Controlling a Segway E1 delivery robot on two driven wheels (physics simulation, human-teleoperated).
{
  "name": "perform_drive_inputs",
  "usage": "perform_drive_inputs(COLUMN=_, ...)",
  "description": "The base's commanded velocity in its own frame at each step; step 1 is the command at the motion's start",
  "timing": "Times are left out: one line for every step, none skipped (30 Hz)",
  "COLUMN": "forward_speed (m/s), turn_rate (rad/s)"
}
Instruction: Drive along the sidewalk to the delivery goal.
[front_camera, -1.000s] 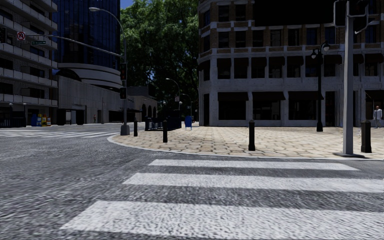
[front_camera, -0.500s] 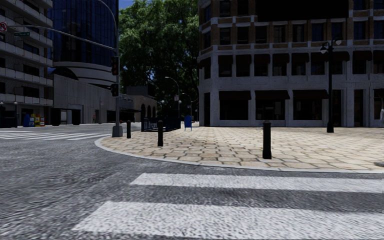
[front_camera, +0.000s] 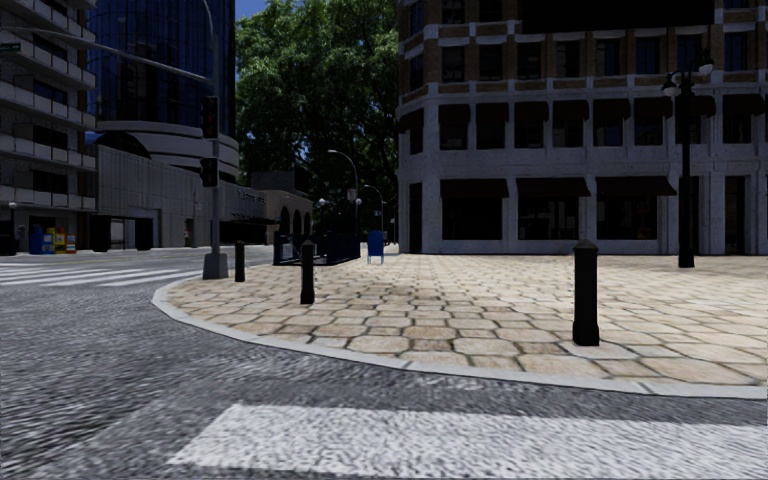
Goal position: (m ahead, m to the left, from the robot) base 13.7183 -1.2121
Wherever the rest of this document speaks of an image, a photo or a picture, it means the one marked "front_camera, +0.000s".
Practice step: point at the yellow box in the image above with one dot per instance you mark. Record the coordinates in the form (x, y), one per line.
(59, 240)

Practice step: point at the tan arched building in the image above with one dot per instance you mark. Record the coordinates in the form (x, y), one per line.
(288, 210)

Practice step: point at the brick and stone building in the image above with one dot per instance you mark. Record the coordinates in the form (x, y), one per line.
(576, 120)

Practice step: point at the glass tower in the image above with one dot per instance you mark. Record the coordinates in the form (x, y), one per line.
(162, 120)

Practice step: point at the black street lamp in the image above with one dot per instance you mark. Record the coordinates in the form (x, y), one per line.
(686, 180)

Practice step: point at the pale concrete building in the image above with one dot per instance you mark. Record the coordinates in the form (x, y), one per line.
(42, 120)

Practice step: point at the traffic light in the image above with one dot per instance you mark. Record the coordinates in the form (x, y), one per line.
(215, 180)

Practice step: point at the short dark post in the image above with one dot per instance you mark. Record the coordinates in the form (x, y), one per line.
(585, 294)
(307, 270)
(239, 261)

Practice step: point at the trees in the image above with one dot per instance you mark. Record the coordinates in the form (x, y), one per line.
(318, 90)

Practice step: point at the red and white box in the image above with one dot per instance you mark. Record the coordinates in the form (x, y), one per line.
(71, 243)

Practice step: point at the grey street lamp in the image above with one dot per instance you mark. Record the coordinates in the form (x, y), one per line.
(353, 171)
(380, 201)

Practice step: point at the dark stairway railing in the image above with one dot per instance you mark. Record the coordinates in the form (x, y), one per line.
(318, 247)

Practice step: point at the blue letter box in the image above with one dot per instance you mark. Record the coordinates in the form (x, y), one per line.
(375, 245)

